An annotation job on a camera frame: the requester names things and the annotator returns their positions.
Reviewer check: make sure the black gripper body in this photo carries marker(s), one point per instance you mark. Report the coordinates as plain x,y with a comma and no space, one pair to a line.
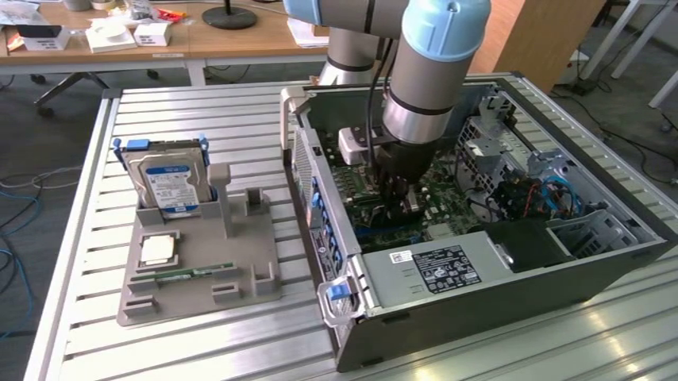
407,160

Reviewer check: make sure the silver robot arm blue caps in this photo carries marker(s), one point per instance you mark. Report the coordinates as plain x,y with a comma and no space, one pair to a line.
423,79

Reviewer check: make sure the CPU socket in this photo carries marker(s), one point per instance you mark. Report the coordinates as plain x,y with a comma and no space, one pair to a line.
367,178

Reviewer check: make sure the green motherboard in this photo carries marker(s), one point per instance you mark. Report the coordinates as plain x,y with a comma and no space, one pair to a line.
453,202

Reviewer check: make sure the perforated metal disk bay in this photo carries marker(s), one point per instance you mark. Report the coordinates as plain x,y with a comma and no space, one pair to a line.
482,166

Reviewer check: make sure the grey power supply unit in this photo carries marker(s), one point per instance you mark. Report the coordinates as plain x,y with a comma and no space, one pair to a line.
391,278

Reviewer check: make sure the blue case latch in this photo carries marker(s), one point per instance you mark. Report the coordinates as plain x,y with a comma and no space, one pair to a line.
339,293

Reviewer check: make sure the open dark grey PC case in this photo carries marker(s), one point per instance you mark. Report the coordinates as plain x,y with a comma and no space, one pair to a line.
477,317

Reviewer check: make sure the white paper stack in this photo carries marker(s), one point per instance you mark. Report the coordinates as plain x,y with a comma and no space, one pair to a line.
305,37

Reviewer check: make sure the open metal disk bay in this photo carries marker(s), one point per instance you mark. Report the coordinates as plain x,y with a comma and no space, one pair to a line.
593,234

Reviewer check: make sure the black power strip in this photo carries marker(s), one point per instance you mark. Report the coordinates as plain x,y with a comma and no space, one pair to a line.
579,87

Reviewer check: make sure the grey plastic parts rack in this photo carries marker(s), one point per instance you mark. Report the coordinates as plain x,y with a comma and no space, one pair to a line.
211,246

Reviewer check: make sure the wooden cabinet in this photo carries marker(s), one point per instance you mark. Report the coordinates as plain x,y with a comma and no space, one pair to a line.
541,39

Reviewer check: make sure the white socket box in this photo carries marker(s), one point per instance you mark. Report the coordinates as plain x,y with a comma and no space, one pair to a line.
578,63

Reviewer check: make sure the wooden desk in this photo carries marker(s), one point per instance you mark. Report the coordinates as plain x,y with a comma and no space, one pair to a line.
238,39

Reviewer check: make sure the hard disk in blue carrier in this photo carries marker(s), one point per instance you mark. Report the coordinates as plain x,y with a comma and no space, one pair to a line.
167,186

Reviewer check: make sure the green RAM stick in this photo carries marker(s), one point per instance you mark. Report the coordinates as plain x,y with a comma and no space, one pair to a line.
180,274

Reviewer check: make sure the silver CPU chip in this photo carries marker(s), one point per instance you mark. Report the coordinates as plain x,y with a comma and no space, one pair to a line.
158,250

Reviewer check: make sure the black round lamp base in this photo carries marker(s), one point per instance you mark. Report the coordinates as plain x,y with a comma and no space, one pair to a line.
228,19

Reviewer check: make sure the red packet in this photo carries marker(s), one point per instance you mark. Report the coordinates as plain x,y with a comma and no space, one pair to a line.
172,16

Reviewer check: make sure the small white labelled box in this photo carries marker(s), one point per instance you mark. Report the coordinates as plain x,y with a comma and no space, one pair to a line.
152,35

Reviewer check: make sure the clear plastic bag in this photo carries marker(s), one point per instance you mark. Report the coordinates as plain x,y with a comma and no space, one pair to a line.
140,10

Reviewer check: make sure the white box with round roll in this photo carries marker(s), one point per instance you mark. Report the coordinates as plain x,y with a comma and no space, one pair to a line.
111,37

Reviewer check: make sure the black chair base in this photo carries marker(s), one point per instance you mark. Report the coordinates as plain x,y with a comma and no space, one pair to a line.
63,85

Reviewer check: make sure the beige tape roll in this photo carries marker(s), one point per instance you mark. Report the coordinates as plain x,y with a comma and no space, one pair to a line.
103,4

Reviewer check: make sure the grey cup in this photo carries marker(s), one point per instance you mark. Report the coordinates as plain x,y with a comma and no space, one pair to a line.
78,5

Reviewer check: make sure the black topped white box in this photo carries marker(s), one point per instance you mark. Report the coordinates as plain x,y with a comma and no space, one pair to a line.
44,37

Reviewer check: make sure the white table frame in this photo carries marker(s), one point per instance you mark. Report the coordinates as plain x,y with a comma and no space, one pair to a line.
610,39

